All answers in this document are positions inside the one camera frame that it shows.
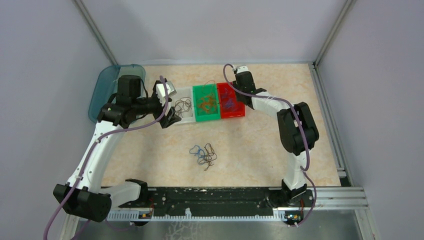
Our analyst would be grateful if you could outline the red plastic bin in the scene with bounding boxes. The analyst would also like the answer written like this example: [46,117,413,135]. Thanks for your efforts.
[216,82,246,119]

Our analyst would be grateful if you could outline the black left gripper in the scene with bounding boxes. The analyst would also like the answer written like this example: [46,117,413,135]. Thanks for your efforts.
[132,91,181,128]

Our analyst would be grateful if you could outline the brown wire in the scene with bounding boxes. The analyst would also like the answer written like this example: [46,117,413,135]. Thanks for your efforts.
[174,96,194,118]

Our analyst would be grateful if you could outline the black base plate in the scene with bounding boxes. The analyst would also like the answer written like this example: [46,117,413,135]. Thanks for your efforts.
[121,187,301,217]

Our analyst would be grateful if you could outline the left aluminium frame post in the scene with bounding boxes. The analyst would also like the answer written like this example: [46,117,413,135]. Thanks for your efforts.
[72,0,119,65]

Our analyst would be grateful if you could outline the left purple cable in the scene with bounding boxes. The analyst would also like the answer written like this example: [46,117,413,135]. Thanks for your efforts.
[42,75,170,240]

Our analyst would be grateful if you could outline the right aluminium frame post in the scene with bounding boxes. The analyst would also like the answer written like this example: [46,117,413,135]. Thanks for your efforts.
[313,0,357,68]

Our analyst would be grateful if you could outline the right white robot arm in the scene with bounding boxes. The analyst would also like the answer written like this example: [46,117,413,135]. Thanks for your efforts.
[232,69,320,206]

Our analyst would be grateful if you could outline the right aluminium side rail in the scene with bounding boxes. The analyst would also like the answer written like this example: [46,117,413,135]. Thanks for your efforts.
[308,62,352,187]

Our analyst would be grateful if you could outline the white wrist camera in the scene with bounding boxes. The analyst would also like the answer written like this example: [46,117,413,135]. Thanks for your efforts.
[153,78,177,106]
[232,65,249,75]

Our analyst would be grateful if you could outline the green plastic bin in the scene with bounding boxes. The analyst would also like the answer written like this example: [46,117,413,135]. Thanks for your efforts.
[192,84,221,122]

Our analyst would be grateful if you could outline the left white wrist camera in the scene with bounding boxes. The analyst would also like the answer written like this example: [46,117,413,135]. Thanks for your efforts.
[153,78,177,106]

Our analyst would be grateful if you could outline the blue wires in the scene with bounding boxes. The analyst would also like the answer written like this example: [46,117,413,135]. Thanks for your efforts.
[221,87,244,112]

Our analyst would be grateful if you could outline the white slotted cable duct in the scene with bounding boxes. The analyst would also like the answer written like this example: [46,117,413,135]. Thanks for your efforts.
[105,207,303,222]

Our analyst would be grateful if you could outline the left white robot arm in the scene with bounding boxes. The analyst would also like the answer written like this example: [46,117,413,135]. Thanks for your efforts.
[53,75,181,223]

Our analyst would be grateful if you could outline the teal translucent plastic tray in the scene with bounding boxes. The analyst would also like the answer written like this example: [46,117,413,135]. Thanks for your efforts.
[88,64,146,123]

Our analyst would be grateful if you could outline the white plastic bin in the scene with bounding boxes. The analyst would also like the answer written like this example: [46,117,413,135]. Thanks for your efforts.
[171,87,196,125]

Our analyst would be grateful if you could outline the aluminium frame post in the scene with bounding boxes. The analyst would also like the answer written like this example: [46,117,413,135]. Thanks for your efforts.
[72,0,119,65]
[313,0,357,68]

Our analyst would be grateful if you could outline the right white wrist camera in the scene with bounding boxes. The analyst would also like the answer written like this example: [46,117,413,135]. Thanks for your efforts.
[232,65,249,75]

